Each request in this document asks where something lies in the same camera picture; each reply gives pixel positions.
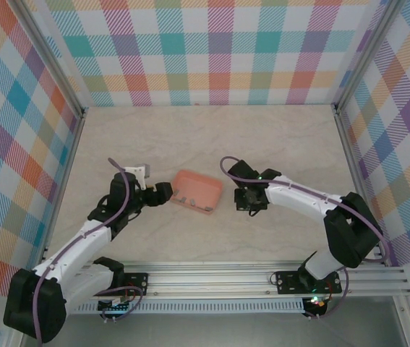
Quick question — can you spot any pink plastic tray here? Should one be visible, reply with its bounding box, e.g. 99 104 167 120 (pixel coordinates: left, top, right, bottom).
169 168 224 217

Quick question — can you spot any aluminium corner post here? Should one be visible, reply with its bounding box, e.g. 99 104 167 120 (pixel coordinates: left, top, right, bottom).
11 0 88 120
330 0 408 116

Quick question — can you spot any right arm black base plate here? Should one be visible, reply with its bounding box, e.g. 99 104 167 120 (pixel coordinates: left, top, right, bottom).
275 270 343 295

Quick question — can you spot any white slotted cable duct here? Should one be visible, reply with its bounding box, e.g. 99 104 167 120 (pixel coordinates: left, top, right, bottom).
67 298 305 315

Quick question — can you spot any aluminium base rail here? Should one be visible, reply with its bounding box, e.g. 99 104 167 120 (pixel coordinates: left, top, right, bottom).
12 262 410 301

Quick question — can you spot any aluminium side rail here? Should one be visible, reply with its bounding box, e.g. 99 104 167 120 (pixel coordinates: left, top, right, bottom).
36 108 90 272
333 106 393 270

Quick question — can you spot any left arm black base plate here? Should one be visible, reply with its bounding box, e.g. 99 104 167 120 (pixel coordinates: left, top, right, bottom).
82 271 150 297

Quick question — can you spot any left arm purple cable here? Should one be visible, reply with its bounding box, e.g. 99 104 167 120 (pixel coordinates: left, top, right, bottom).
33 157 146 343

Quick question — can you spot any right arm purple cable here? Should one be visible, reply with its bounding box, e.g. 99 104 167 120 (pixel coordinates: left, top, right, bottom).
219 155 390 321

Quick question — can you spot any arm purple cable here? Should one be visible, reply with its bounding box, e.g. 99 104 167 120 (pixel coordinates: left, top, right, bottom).
33 157 146 343
219 155 390 321

